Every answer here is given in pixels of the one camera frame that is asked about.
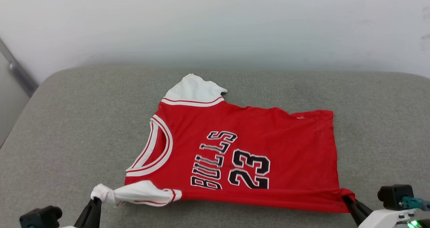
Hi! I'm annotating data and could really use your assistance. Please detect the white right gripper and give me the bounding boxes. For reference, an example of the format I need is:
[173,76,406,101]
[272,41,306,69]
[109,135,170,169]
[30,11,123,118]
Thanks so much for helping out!
[342,195,421,228]

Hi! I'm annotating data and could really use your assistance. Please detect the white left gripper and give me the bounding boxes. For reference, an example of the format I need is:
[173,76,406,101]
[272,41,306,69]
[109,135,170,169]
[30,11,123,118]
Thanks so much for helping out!
[60,197,102,228]

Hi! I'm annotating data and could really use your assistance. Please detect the red and white basketball jersey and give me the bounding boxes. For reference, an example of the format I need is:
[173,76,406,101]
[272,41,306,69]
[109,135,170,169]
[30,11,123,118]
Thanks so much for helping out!
[91,74,356,214]

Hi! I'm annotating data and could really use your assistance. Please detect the teal right camera connector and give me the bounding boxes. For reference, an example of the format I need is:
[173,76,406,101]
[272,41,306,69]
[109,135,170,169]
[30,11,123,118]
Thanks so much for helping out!
[401,196,430,212]

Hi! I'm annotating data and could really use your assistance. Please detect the grey metal rail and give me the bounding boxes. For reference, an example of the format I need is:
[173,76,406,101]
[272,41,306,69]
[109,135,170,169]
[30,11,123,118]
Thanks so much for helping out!
[0,39,39,98]

